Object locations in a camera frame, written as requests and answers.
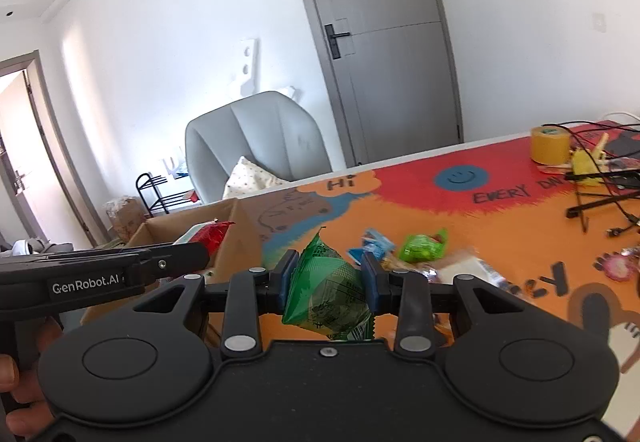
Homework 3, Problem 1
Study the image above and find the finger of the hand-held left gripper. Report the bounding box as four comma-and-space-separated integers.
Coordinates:
139, 242, 212, 283

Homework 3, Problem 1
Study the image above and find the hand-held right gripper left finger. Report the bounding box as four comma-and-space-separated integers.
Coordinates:
131, 249, 301, 360

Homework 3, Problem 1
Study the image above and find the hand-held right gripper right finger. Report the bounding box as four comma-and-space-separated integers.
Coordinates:
361, 252, 531, 359

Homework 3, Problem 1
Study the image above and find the dark green triangular snack packet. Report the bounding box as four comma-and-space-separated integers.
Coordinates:
281, 229, 376, 342

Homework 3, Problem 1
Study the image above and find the red snack packet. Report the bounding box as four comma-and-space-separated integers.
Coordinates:
174, 219, 236, 267

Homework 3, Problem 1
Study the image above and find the pile of snack packets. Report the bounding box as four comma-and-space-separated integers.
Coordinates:
347, 228, 513, 297

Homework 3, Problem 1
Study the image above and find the person's left hand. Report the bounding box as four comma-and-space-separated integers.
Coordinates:
0, 316, 65, 439

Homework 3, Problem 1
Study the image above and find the black shoe rack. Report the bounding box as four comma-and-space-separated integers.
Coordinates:
136, 172, 201, 217

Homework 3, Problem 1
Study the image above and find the white dotted cushion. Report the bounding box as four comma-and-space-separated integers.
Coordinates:
222, 156, 291, 200

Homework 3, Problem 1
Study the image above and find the grey upholstered chair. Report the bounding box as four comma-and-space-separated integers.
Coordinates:
185, 90, 333, 205

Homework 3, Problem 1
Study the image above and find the grey door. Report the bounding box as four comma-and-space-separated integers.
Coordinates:
280, 0, 463, 167

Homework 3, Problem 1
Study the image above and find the yellow tape roll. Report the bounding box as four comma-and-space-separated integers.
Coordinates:
530, 124, 572, 166

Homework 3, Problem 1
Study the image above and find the black metal stand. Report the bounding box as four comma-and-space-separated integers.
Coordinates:
565, 172, 640, 233

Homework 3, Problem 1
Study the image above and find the yellow plastic toy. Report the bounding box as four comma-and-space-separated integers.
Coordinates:
570, 133, 610, 187

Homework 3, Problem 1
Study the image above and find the dark flat device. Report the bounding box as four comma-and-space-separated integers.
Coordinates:
607, 131, 640, 157

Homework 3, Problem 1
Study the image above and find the grey door frame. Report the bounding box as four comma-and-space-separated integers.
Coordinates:
0, 50, 96, 247

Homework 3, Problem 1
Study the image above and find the black door handle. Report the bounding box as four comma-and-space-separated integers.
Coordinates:
324, 24, 352, 60

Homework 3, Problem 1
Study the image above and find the pink keychain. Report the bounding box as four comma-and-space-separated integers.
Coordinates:
595, 247, 640, 280

